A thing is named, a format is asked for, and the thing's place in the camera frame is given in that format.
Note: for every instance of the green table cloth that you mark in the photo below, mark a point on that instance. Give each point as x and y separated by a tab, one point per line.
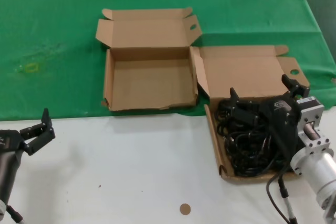
52	24

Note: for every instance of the cardboard box with round hole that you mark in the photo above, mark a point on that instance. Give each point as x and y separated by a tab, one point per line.
241	77

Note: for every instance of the cardboard box with torn rim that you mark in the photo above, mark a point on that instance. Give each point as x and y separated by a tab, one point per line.
152	82

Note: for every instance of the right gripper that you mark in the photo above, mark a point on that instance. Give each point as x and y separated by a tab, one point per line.
291	119

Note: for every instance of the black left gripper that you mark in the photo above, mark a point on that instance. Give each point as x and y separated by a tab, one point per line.
9	141

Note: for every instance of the dark left wrist camera mount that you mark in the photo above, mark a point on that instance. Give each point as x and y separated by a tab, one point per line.
8	174

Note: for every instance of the round cardboard disc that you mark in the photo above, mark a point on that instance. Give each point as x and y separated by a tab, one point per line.
185	209

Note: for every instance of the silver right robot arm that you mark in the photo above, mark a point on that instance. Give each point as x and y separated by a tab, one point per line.
323	171

